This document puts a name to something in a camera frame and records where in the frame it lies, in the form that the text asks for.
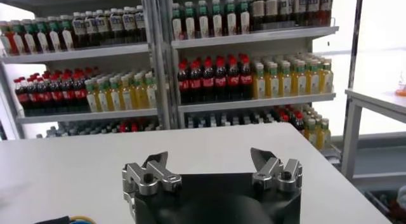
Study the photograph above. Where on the pale grey crumpled cloth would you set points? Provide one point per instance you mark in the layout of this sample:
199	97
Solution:
403	193

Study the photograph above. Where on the cola bottle red cap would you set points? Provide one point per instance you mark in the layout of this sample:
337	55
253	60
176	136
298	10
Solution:
81	92
122	127
207	82
220	81
233	80
245	79
134	127
68	93
298	122
22	96
284	116
195	83
183	84
33	96
56	94
44	95

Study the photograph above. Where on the white metal frame table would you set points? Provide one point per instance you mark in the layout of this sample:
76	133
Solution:
350	142

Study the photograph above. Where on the black slanted pole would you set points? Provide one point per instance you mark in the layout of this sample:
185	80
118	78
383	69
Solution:
354	38

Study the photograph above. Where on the small orange object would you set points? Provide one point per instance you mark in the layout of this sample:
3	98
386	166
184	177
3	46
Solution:
402	91

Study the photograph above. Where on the dark bottle white blue label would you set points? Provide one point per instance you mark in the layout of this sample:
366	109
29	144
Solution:
299	6
90	27
312	6
284	6
79	28
326	6
129	22
140	20
116	23
101	26

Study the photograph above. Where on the red crumpled cloth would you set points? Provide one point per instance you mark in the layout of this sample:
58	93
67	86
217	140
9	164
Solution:
398	211

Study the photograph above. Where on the dark bottle tall white label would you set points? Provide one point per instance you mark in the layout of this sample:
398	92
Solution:
230	19
189	23
177	25
244	18
203	22
216	21

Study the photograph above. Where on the brown tea bottle green label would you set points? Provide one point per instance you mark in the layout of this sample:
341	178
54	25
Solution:
4	41
67	36
42	39
54	38
29	39
17	41

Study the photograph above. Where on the grey metal shelf rack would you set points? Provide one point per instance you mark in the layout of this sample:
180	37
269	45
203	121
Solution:
79	54
253	35

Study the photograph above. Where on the yellow juice bottle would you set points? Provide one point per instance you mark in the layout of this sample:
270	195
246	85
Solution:
313	80
103	98
326	78
92	100
324	136
139	94
115	97
150	93
285	82
259	84
299	81
311	134
272	83
127	96

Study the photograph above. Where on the dark storage bin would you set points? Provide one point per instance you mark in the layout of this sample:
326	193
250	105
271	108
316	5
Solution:
377	203

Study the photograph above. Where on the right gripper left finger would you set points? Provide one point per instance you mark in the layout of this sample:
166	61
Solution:
149	177

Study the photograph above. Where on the dark bottle beige label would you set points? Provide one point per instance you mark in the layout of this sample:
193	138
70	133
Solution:
271	8
258	11

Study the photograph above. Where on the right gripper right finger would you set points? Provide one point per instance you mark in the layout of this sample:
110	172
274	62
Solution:
272	171

